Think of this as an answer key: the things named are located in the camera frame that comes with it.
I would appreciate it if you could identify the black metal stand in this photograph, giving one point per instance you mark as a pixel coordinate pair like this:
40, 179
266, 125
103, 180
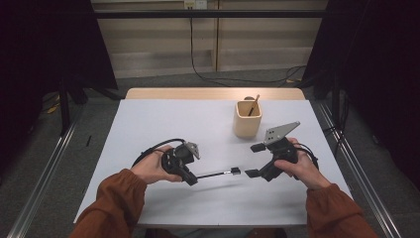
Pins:
64, 109

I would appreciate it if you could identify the small black stick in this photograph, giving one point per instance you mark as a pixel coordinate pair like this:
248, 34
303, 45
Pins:
88, 141

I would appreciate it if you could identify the aluminium floor rail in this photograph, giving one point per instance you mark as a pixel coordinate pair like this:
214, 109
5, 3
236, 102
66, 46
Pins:
43, 178
366, 185

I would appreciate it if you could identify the orange-tipped grey makeup brush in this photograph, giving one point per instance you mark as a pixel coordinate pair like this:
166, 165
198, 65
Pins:
255, 103

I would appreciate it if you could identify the person's right hand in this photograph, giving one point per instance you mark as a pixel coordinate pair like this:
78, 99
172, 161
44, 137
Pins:
305, 172

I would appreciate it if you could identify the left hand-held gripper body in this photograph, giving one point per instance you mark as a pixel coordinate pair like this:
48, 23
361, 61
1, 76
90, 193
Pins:
176, 157

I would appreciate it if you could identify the small black makeup brush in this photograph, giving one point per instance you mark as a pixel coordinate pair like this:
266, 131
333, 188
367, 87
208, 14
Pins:
214, 174

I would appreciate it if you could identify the black curtain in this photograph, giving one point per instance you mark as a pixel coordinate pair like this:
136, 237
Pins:
379, 66
39, 49

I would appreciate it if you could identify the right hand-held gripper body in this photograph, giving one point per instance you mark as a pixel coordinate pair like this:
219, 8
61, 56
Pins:
280, 150

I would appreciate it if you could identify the white table mat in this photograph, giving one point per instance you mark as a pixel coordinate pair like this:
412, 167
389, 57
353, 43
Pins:
204, 205

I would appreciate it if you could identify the person's left hand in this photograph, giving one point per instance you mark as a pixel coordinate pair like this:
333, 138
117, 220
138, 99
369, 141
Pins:
148, 168

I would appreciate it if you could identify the white wall socket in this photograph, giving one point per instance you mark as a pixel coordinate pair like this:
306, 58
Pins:
195, 4

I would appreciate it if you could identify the beige square cup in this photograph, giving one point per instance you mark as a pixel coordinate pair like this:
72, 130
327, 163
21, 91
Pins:
246, 127

